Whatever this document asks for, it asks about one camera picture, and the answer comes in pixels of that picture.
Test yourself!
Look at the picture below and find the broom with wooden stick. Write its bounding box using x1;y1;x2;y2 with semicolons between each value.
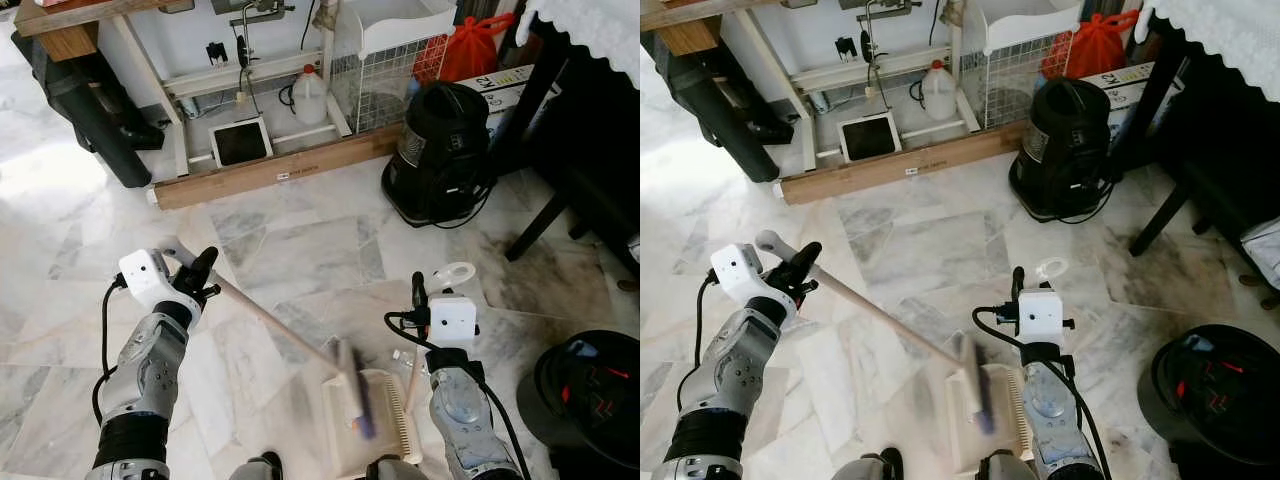
755;230;1001;437
158;235;381;441

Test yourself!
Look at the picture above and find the cream long-handled dustpan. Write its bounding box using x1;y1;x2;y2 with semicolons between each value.
320;262;477;479
945;257;1072;477

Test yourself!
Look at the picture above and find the long wooden plank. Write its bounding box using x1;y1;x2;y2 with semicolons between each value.
150;125;407;211
775;120;1031;206

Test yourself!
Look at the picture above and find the white-framed black panel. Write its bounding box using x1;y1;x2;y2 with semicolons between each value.
208;115;273;169
838;110;906;164

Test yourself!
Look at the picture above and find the black canister vacuum cleaner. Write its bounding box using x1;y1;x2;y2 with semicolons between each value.
382;82;494;229
1008;78;1120;223

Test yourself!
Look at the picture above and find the robot right leg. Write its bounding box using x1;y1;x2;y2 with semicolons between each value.
365;455;431;480
975;450;1036;480

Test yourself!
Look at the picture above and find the robot leg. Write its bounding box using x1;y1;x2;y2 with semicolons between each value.
365;455;431;480
230;452;286;480
830;447;906;480
975;450;1036;480

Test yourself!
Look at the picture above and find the long black bag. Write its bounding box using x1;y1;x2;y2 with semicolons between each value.
12;30;167;190
665;45;797;185

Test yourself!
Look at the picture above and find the black round waste bin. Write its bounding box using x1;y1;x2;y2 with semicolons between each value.
530;330;641;473
1150;323;1280;467

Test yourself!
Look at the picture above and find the robot left leg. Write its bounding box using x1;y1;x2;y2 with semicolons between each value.
230;452;286;480
830;447;906;480

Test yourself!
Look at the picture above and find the white plastic jug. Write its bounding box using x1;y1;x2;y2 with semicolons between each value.
290;65;329;127
920;60;959;122

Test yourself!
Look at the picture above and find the black table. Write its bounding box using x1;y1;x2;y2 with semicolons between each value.
505;20;641;273
1130;20;1280;263

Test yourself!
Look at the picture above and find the white printed cardboard box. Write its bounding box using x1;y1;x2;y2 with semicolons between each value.
480;64;543;117
1105;62;1187;112

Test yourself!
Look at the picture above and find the red plastic bag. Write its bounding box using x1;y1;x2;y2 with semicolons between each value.
440;12;517;84
1065;8;1141;80

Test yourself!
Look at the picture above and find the grey cloth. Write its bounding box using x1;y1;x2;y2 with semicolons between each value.
1240;215;1280;291

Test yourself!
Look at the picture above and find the brown wooden table top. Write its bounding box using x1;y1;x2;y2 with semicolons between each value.
640;0;793;57
15;0;173;63

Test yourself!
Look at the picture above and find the white lace tablecloth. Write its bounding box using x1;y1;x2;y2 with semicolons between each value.
1135;0;1280;103
515;0;641;91

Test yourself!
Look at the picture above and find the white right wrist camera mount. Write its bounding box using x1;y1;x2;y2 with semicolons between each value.
428;295;479;349
1018;290;1067;346

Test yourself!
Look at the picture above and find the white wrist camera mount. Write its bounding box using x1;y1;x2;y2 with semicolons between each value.
428;295;479;349
118;248;187;313
710;243;777;307
1018;290;1067;346

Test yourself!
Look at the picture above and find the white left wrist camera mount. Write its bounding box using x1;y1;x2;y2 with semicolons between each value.
118;248;187;313
710;243;777;307

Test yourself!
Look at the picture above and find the white metal table frame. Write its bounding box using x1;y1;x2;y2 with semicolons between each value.
110;0;353;177
735;0;991;173

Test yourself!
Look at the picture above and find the white wire mesh basket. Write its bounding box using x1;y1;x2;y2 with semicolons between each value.
960;0;1087;129
330;0;457;136

